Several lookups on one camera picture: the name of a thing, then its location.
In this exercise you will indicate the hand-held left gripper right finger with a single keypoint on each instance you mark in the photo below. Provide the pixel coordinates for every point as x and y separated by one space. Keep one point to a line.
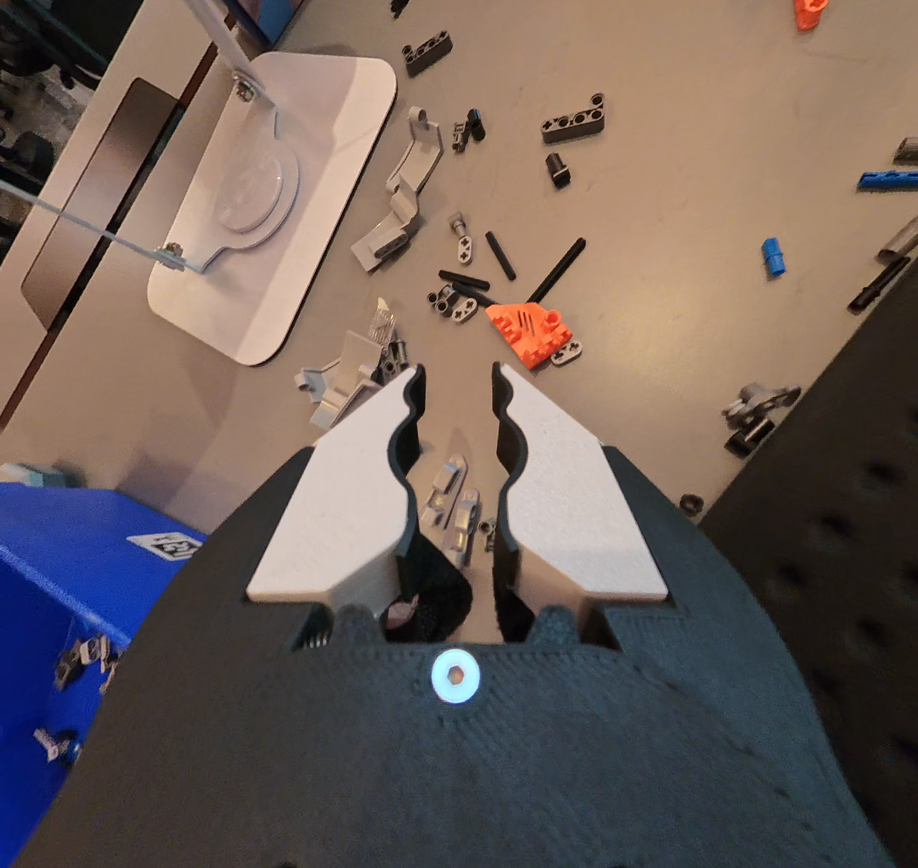
574 516

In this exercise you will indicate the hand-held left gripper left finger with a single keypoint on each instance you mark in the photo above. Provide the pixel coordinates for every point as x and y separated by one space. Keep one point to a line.
337 516

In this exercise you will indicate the light grey toy link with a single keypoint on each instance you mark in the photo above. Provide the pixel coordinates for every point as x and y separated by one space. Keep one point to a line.
566 352
466 251
466 310

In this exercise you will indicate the small blue toy pin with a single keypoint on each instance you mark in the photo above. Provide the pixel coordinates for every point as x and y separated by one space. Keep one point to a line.
772 257

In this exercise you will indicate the long light grey toy piece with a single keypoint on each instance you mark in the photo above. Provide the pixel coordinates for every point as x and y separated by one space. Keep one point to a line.
459 516

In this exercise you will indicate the small black toy bushing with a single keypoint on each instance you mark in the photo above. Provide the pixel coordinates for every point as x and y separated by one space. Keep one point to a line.
692 504

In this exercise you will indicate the pile of grey toy bricks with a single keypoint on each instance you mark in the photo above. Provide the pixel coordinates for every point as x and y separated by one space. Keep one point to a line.
351 373

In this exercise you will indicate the orange flat toy panel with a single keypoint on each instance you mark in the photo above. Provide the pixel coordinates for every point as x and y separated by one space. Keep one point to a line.
527 333

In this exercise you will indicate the grey black toy joint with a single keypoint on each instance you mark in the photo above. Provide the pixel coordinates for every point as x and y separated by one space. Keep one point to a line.
760 402

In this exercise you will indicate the grey toy double connector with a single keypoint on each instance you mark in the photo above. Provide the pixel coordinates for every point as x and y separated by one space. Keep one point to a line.
442 301

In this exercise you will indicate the blue bin with printed tag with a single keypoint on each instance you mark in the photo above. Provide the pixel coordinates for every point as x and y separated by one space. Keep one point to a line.
72 559

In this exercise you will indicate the black dotted mat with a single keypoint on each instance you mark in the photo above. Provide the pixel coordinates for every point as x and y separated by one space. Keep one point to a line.
846 524

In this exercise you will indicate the heap of assorted toy bricks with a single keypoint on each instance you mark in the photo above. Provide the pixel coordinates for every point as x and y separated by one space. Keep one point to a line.
86 656

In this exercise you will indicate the grey toy brick panel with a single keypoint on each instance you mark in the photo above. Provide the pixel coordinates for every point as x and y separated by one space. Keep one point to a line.
419 150
391 233

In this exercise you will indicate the pale blue grey toy block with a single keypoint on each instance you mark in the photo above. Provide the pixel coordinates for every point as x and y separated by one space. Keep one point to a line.
36 475

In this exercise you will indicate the small grey toy pin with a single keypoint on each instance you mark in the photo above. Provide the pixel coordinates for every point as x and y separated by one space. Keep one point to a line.
457 224

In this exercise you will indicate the black toy connector sleeve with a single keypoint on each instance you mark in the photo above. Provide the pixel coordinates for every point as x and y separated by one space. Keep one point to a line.
558 171

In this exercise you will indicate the black toy axle pin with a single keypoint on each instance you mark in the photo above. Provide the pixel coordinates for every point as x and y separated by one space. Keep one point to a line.
878 285

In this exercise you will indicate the dark grey toy connector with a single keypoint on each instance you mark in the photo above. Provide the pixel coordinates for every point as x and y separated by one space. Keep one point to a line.
574 120

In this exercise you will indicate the small black toy brick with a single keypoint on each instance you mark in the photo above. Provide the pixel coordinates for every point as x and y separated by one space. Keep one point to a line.
399 0
470 129

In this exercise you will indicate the grey toy tube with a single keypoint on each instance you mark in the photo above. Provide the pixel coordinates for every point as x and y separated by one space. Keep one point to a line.
900 240

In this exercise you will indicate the long blue toy pin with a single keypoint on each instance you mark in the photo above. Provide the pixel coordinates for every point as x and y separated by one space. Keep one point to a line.
889 180

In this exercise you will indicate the black toy brick beam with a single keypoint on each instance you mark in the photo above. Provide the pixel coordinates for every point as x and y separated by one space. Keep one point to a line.
427 54

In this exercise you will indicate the long grey toy pin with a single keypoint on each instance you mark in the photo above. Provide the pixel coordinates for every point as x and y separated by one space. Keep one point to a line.
907 150

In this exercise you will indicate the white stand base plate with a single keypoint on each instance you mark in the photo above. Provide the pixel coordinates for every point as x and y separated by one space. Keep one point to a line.
301 129

